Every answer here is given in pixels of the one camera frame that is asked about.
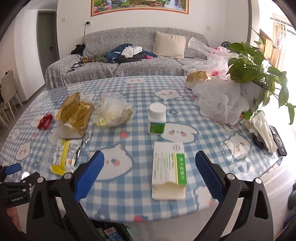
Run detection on black lined trash bin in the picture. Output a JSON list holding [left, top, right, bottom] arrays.
[[62, 213, 132, 241]]

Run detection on grey door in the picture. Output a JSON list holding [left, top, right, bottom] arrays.
[[37, 11, 60, 63]]

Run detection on yellow white snack packet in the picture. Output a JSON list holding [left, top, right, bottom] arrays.
[[51, 138, 83, 175]]

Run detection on clear plastic bag red print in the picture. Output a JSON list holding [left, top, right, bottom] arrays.
[[183, 37, 241, 80]]

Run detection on white pill bottle green label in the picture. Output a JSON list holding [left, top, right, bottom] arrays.
[[147, 103, 166, 135]]

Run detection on beige pillow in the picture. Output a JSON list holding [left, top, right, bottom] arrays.
[[153, 31, 187, 58]]

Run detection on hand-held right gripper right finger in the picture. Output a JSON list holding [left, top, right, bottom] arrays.
[[195, 151, 274, 241]]

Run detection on white plant pot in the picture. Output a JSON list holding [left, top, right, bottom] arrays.
[[239, 80, 263, 106]]

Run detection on person's left hand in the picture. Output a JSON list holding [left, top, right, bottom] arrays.
[[5, 206, 19, 230]]

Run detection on black remote control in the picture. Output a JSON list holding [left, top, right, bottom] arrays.
[[268, 125, 287, 156]]

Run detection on gold foil bag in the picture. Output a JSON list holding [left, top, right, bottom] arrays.
[[55, 91, 94, 139]]

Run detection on framed landscape painting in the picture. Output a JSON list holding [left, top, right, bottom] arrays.
[[91, 0, 189, 17]]

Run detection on clear plastic bag yellow contents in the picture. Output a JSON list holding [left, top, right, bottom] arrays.
[[92, 91, 137, 128]]

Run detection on green potted plant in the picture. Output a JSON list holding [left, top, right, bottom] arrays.
[[228, 28, 296, 126]]

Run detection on stack of white tissues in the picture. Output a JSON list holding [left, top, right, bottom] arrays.
[[245, 111, 278, 153]]

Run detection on grey covered sofa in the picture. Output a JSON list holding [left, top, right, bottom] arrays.
[[45, 27, 211, 90]]

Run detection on tan paper box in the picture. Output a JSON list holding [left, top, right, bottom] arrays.
[[185, 71, 208, 90]]

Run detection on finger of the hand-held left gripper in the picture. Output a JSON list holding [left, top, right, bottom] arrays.
[[0, 163, 22, 183], [20, 176, 45, 189]]

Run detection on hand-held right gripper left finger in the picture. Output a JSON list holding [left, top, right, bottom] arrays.
[[26, 151, 130, 241]]

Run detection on red mesh bag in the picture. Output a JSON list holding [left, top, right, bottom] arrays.
[[38, 113, 53, 129]]

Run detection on white garment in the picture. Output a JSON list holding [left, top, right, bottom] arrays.
[[121, 46, 143, 58]]

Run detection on white green medicine box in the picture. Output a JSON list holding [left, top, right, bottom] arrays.
[[151, 141, 186, 201]]

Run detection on blue checked tablecloth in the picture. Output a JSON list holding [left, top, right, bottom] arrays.
[[0, 75, 286, 223]]

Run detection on black bag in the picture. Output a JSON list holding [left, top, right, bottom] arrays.
[[70, 44, 86, 55]]

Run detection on black charger with cable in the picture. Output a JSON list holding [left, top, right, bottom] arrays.
[[80, 21, 95, 61]]

